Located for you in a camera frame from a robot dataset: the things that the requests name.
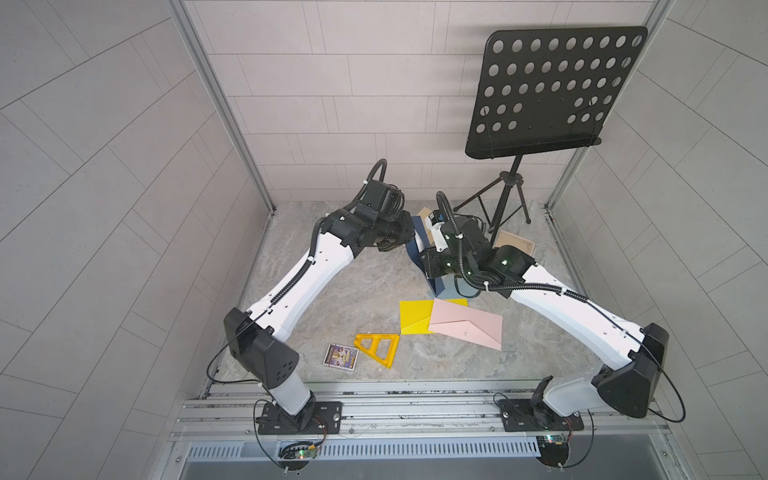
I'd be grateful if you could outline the navy blue envelope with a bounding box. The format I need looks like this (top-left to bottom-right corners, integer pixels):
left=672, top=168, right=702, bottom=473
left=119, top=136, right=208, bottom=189
left=406, top=215, right=470, bottom=300

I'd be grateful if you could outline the kraft tan envelope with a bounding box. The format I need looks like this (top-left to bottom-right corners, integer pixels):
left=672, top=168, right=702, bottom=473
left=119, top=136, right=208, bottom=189
left=418, top=207, right=432, bottom=227

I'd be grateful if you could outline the pink envelope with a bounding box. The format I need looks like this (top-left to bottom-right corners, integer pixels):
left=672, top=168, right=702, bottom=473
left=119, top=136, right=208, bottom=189
left=429, top=299, right=503, bottom=351

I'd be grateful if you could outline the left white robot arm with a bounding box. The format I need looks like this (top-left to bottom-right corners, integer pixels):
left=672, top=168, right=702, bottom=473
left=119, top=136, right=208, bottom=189
left=223, top=209, right=415, bottom=419

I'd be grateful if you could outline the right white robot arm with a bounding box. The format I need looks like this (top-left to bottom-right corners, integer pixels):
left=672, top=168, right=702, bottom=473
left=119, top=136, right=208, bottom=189
left=419, top=238, right=669, bottom=418

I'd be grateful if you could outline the yellow envelope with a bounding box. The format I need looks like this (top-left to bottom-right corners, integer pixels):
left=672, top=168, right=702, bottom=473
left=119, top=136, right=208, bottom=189
left=399, top=299, right=468, bottom=335

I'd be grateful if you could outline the yellow triangle ruler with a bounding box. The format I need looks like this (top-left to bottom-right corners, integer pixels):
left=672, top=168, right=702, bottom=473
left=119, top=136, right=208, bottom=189
left=353, top=334, right=400, bottom=369

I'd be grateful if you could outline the colourful picture card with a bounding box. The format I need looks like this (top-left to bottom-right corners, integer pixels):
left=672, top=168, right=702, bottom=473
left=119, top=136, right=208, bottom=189
left=323, top=343, right=359, bottom=371

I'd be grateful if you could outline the black perforated music stand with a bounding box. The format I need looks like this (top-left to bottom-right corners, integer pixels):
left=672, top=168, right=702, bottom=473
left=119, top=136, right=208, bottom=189
left=465, top=26, right=648, bottom=232

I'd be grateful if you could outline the right circuit board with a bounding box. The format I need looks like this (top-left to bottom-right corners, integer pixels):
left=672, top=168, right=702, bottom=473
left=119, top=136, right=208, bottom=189
left=536, top=434, right=570, bottom=469

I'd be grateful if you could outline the circuit board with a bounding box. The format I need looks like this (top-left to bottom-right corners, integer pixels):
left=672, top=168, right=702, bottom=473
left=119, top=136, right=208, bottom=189
left=536, top=434, right=570, bottom=469
left=278, top=441, right=320, bottom=461

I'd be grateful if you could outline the left circuit board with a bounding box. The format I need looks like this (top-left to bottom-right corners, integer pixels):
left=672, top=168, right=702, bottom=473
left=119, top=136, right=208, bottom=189
left=278, top=441, right=320, bottom=461

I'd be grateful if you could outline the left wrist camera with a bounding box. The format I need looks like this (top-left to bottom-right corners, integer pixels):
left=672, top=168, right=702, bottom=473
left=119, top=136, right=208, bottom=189
left=355, top=180, right=405, bottom=221

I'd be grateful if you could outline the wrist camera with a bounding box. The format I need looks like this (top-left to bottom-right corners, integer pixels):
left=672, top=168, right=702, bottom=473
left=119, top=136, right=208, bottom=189
left=423, top=210, right=457, bottom=252
left=355, top=180, right=405, bottom=221

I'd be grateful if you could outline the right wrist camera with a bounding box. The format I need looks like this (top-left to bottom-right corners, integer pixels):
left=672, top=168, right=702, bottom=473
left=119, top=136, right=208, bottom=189
left=423, top=210, right=457, bottom=252

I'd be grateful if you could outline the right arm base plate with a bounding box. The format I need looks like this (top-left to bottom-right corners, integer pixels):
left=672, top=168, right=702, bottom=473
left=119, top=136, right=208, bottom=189
left=493, top=393, right=584, bottom=433

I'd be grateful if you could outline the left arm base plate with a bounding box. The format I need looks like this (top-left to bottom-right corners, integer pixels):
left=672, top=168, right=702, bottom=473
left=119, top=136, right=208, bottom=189
left=256, top=400, right=343, bottom=435

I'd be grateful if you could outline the aluminium rail frame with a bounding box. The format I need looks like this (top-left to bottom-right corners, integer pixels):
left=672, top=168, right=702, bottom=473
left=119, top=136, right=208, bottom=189
left=167, top=376, right=670, bottom=445

